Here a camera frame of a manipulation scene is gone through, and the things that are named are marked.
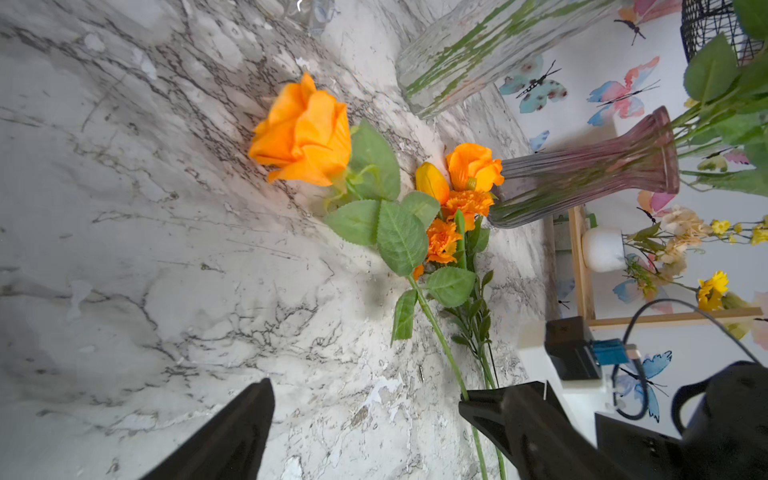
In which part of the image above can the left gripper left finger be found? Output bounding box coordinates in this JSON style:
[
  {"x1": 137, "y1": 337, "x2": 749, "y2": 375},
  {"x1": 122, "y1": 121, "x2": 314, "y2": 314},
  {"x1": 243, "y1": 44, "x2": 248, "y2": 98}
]
[{"x1": 144, "y1": 378, "x2": 275, "y2": 480}]

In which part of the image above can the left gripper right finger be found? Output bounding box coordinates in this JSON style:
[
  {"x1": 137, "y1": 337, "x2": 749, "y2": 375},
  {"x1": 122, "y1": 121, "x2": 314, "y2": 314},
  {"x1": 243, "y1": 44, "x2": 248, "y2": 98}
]
[{"x1": 506, "y1": 386, "x2": 628, "y2": 480}]

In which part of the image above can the wooden corner shelf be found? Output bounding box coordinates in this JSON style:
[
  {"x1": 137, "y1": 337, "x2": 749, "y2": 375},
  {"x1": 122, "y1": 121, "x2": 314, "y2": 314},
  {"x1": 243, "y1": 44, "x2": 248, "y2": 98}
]
[{"x1": 567, "y1": 205, "x2": 767, "y2": 329}]

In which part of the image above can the sunflower bouquet in white vase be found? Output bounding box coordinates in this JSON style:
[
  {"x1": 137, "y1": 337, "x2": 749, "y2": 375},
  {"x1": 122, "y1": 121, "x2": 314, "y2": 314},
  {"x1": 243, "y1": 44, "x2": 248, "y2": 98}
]
[{"x1": 581, "y1": 206, "x2": 767, "y2": 312}]

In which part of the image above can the purple ribbed glass vase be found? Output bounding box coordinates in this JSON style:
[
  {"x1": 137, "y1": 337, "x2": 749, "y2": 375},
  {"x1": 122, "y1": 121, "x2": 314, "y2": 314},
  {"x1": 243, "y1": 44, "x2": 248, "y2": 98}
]
[{"x1": 488, "y1": 107, "x2": 680, "y2": 229}]

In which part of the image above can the black wire wall basket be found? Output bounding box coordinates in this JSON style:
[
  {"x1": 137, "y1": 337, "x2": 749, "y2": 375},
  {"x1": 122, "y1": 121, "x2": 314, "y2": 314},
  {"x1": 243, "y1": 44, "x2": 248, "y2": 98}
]
[{"x1": 680, "y1": 0, "x2": 766, "y2": 66}]

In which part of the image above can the yellow wavy glass vase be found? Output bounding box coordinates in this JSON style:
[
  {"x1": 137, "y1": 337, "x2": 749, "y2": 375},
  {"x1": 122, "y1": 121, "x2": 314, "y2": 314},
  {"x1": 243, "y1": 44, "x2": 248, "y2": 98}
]
[{"x1": 256, "y1": 0, "x2": 335, "y2": 33}]

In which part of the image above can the orange marigold sprig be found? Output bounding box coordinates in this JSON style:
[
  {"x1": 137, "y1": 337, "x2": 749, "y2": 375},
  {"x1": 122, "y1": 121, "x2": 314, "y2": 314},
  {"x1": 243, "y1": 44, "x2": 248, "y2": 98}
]
[
  {"x1": 412, "y1": 218, "x2": 462, "y2": 281},
  {"x1": 442, "y1": 190, "x2": 494, "y2": 232}
]

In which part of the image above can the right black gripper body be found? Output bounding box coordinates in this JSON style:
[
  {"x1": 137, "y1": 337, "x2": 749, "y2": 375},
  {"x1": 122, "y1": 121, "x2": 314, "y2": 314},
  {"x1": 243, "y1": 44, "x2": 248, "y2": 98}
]
[{"x1": 458, "y1": 381, "x2": 684, "y2": 479}]

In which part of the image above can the orange tulip bud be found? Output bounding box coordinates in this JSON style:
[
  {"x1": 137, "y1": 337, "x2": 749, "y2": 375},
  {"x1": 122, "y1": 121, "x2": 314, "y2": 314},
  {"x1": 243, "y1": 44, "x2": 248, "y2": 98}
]
[{"x1": 415, "y1": 162, "x2": 451, "y2": 205}]

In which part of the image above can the orange rose pile top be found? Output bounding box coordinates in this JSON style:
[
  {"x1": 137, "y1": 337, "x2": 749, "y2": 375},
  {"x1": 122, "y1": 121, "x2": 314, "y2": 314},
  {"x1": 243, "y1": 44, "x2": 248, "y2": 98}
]
[{"x1": 446, "y1": 143, "x2": 505, "y2": 192}]

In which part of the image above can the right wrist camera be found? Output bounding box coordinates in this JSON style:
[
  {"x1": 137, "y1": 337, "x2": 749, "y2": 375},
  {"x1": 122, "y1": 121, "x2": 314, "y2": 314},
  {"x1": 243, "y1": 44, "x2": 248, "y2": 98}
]
[{"x1": 517, "y1": 316, "x2": 643, "y2": 448}]

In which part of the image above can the clear ribbed glass vase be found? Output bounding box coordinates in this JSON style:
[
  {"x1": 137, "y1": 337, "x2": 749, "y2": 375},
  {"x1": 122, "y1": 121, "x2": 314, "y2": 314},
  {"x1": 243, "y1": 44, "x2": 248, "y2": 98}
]
[{"x1": 395, "y1": 0, "x2": 619, "y2": 119}]

